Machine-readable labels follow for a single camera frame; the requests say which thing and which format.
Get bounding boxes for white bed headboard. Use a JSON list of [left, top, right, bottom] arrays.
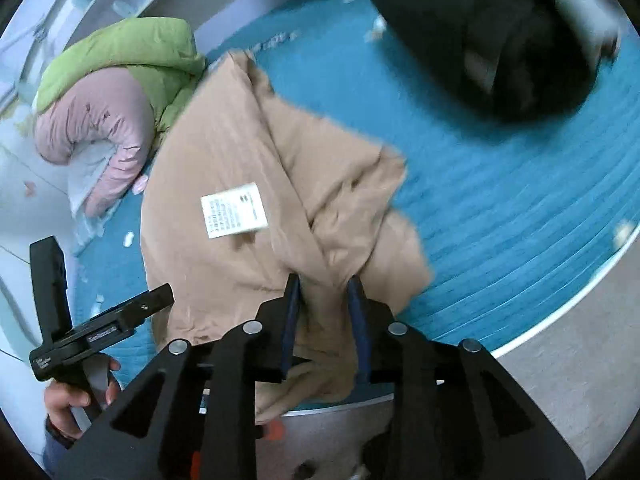
[[1, 0, 288, 108]]

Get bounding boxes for person's left hand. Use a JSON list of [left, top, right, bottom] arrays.
[[43, 358, 122, 440]]

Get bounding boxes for pink and green puffer jacket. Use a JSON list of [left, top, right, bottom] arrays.
[[34, 18, 205, 219]]

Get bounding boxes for white care label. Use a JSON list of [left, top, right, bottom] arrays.
[[201, 182, 268, 240]]

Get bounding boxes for tan beige coat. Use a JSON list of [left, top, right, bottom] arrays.
[[140, 51, 432, 424]]

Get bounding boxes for teal quilted bedspread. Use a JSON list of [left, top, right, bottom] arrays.
[[73, 0, 639, 379]]

